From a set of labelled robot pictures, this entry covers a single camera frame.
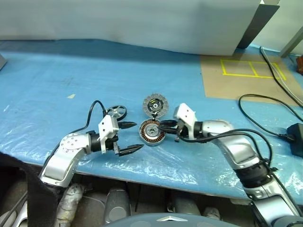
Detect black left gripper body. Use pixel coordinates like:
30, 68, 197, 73
105, 131, 122, 157

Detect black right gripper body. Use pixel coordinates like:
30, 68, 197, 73
174, 119, 190, 143

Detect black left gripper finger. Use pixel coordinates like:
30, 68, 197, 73
118, 121, 138, 130
117, 144, 144, 157

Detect small black ring wheel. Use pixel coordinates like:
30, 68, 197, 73
105, 105, 128, 124

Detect dark grey rounded shape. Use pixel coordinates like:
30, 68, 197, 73
104, 187, 131, 225

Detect brown cardboard sheet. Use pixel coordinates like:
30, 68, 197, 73
200, 52, 303, 107

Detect blue plastic table cover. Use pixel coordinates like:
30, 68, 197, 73
0, 39, 303, 201

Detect silver rounded shape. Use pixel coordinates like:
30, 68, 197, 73
56, 183, 86, 227

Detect yellow tape rectangle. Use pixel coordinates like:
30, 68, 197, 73
220, 59, 287, 81

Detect blue-grey robot torso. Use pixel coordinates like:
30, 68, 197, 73
110, 212, 257, 227

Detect white board panel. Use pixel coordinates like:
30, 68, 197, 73
0, 0, 261, 57

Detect black power adapter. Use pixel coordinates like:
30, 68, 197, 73
286, 122, 303, 158

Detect dark grey panel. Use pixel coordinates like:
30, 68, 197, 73
236, 3, 281, 51

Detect red-brown object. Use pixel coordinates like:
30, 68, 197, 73
295, 55, 303, 77

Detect grey flat object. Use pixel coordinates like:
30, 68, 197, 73
0, 52, 8, 72

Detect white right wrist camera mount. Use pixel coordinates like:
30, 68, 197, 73
173, 103, 198, 139

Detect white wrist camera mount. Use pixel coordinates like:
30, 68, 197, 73
173, 103, 198, 139
98, 115, 119, 155

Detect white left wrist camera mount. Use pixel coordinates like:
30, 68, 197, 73
98, 115, 119, 155

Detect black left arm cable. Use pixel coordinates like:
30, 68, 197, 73
71, 100, 108, 134

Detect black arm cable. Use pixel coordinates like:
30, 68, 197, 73
176, 127, 302, 216
71, 100, 108, 134

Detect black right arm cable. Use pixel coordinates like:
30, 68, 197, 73
176, 127, 302, 216

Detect black power adapter cable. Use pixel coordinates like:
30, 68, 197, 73
238, 94, 303, 139

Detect black fabric strap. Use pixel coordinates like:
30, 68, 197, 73
0, 151, 59, 227

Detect thin black cable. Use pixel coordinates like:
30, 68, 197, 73
260, 46, 303, 106

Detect thin grey cable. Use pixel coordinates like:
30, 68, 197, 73
260, 46, 303, 105

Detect grey metal frame panel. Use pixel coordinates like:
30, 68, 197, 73
280, 25, 303, 59

